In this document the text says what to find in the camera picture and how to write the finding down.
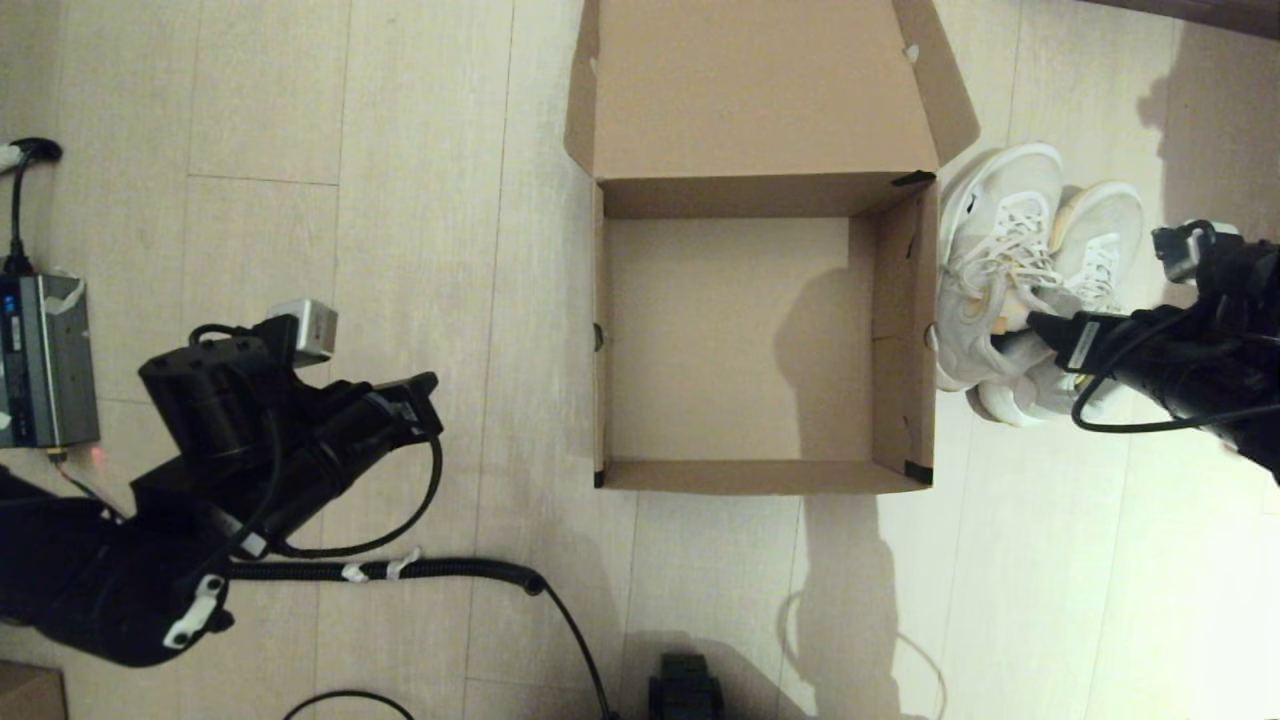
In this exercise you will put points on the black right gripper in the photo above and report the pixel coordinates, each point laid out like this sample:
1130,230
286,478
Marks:
1140,350

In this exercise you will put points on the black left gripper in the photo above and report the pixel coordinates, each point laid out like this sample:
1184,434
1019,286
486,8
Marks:
360,440

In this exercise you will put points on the white lace-up sneaker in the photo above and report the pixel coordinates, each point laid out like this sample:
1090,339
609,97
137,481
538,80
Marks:
1000,200
1105,220

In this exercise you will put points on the brown cardboard shoe box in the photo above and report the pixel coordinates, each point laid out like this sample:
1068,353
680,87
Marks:
740,350

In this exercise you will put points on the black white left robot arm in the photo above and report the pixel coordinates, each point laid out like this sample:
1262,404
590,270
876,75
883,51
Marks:
100,580

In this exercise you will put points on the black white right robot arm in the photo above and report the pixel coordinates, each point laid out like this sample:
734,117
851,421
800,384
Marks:
1240,330

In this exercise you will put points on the brown cardboard piece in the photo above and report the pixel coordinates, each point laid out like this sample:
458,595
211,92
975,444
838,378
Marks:
30,695

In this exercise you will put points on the dark wooden furniture edge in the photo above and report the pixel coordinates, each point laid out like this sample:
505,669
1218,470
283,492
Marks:
1200,12

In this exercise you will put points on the grey metal power inverter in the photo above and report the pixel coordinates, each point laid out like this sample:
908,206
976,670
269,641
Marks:
50,360

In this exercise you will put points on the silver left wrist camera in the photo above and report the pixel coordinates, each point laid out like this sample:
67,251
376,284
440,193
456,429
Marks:
310,328

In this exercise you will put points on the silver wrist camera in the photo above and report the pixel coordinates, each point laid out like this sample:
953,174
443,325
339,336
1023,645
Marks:
310,328
1180,250

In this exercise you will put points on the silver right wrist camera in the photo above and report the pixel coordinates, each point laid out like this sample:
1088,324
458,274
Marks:
1180,250

